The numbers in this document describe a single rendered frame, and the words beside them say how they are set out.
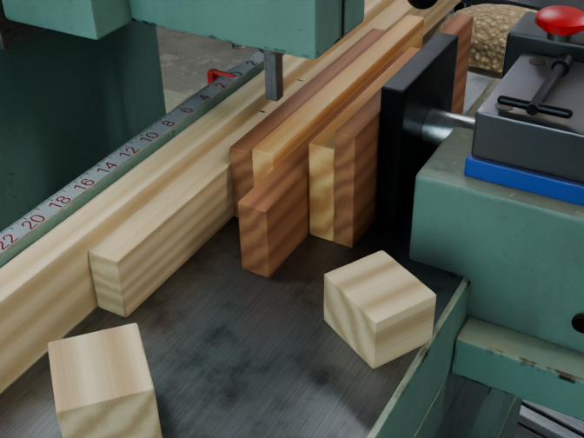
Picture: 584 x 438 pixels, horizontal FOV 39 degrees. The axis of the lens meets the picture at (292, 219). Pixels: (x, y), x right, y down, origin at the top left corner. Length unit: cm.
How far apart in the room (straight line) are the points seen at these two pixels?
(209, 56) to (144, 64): 223
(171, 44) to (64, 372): 273
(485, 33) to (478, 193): 30
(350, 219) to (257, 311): 8
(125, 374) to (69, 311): 9
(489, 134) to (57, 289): 24
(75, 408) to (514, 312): 25
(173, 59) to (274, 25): 247
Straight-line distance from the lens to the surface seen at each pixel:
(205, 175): 51
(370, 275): 44
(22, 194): 67
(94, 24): 54
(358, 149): 47
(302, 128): 52
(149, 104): 76
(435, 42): 54
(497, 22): 75
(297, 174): 49
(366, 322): 42
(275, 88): 56
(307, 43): 50
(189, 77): 283
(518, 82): 49
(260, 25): 51
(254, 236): 47
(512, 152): 46
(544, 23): 51
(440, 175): 47
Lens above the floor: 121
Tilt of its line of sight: 35 degrees down
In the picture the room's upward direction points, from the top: 1 degrees counter-clockwise
